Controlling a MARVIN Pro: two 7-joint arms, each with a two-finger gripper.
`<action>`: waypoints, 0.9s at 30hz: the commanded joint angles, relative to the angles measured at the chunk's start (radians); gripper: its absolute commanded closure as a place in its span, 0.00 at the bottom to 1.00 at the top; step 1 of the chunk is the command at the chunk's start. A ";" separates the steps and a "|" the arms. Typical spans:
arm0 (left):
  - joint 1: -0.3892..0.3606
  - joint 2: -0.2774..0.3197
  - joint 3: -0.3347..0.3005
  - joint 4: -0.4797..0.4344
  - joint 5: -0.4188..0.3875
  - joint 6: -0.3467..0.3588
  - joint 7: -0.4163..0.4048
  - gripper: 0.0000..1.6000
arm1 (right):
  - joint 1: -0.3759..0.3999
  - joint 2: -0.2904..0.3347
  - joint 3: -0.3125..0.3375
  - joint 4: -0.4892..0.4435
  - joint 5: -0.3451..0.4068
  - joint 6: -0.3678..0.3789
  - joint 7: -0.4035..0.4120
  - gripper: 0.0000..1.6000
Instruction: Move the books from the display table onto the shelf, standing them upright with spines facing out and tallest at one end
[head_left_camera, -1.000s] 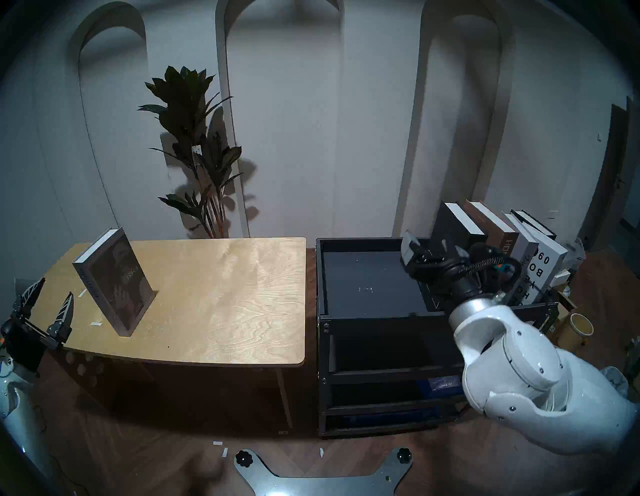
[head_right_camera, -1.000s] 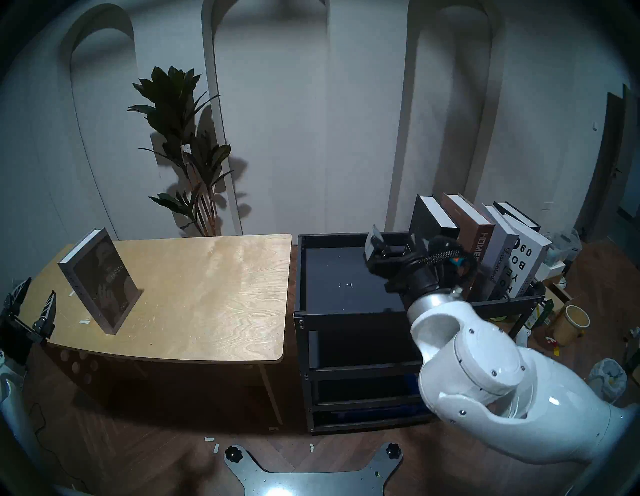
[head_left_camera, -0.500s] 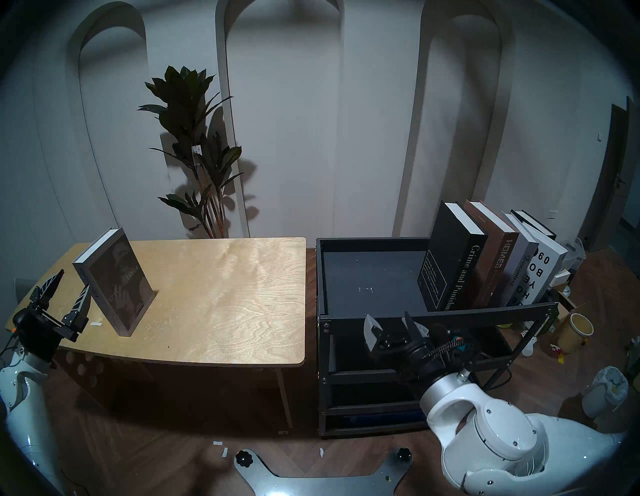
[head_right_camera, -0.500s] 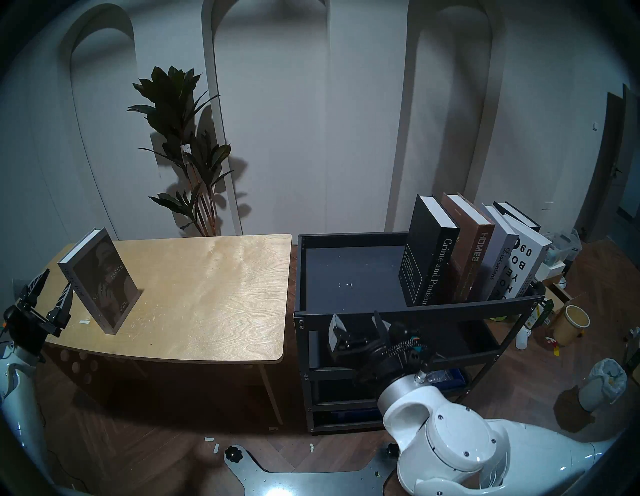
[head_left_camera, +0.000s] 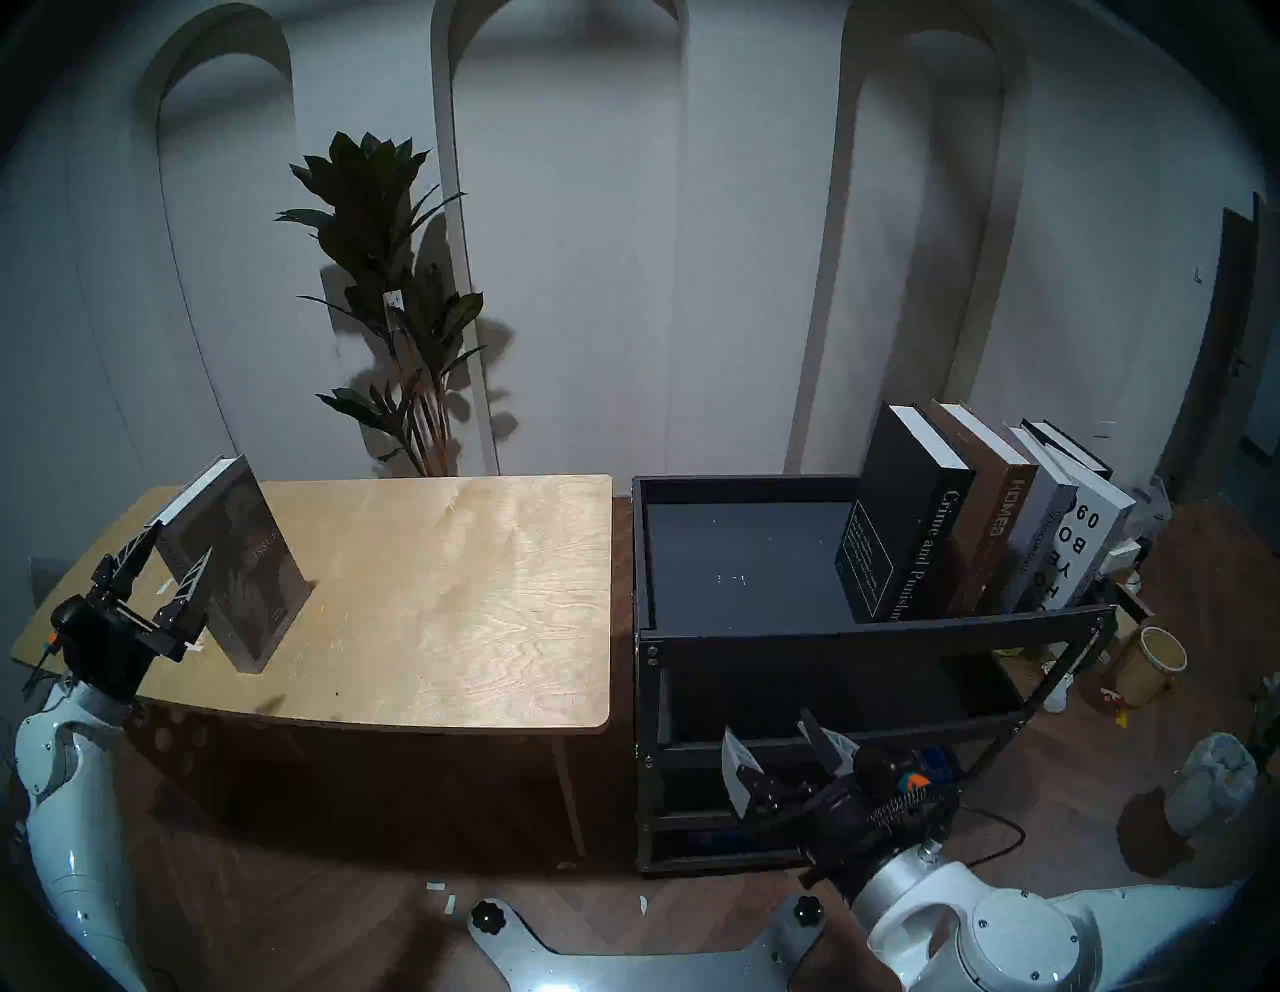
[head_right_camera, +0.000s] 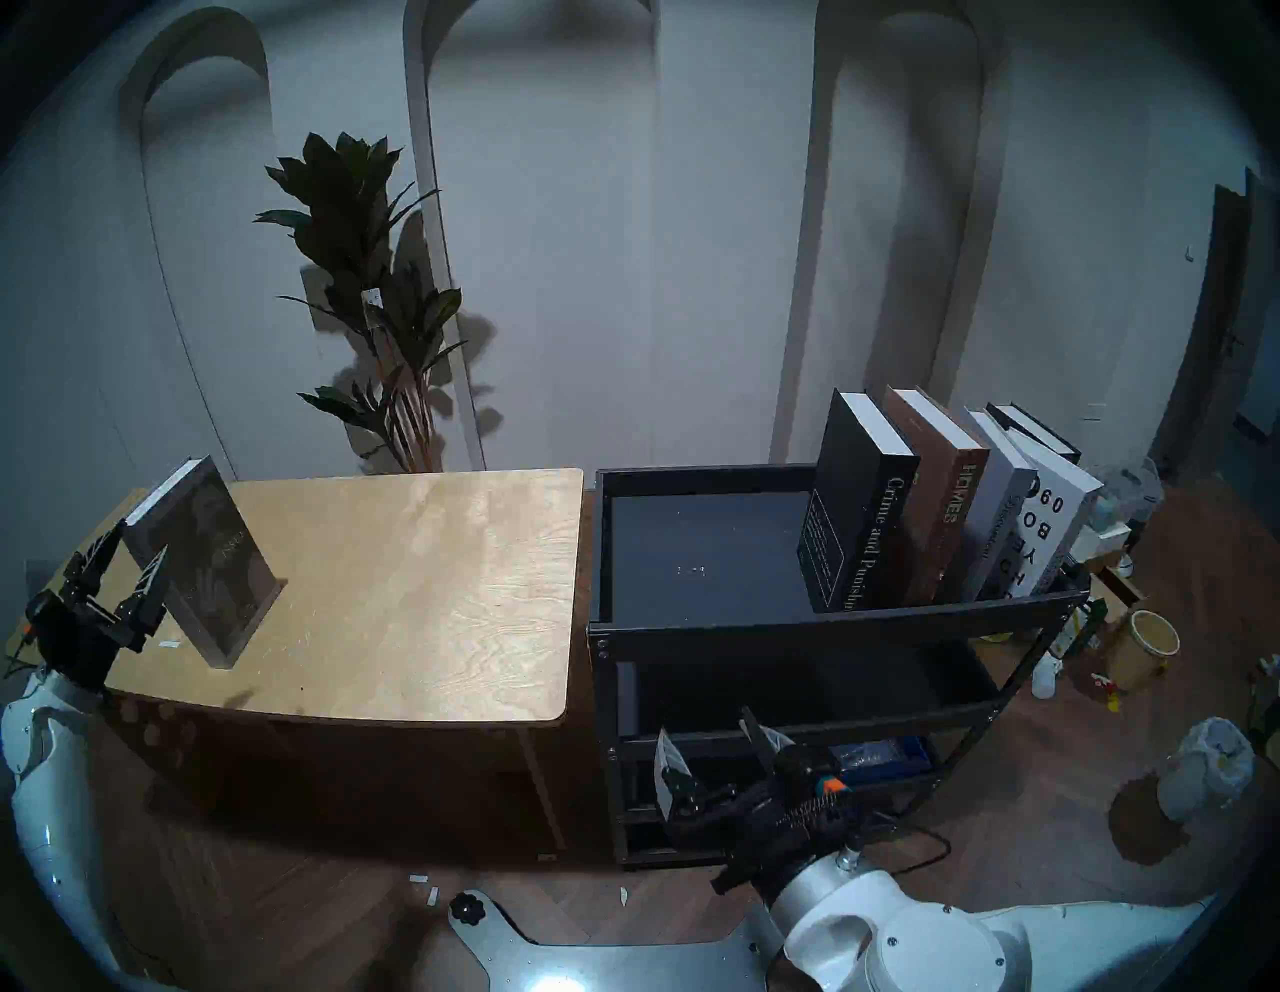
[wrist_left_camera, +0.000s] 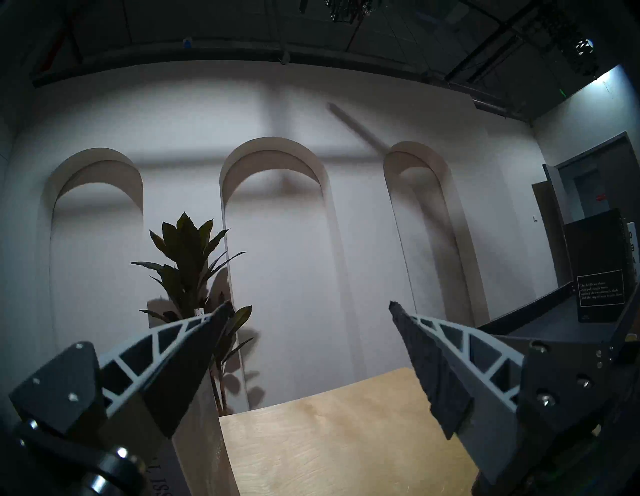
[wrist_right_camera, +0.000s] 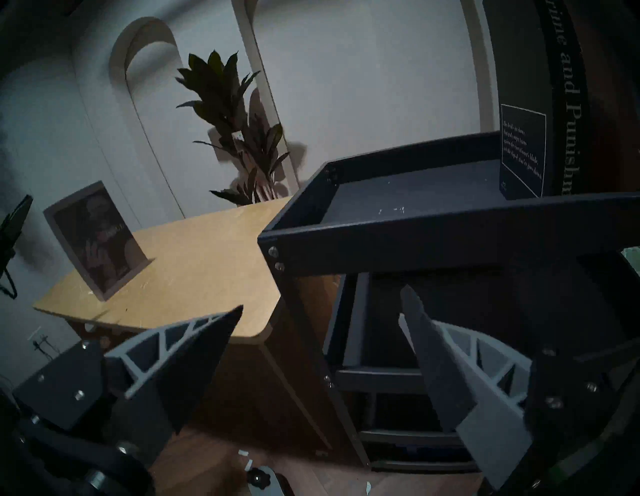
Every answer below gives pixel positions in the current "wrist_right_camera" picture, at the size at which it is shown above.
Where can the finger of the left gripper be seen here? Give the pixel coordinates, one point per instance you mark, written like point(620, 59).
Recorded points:
point(15, 220)

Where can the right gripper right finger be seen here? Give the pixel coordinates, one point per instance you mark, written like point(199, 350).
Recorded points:
point(440, 370)

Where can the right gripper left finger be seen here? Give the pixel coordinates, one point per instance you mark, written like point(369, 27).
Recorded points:
point(185, 360)

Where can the grey Special Issue book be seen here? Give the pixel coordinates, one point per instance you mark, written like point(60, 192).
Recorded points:
point(100, 240)

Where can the black Crime and Punishment book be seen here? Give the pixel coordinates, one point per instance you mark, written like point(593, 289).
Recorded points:
point(530, 75)

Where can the wooden display table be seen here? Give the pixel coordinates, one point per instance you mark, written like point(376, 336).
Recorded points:
point(200, 270)

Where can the black metal shelf cart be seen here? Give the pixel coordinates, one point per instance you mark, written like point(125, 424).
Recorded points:
point(425, 235)

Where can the tall green potted plant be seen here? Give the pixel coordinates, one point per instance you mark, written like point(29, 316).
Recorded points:
point(220, 85)

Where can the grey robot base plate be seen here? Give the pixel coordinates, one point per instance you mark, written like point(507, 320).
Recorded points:
point(262, 480)

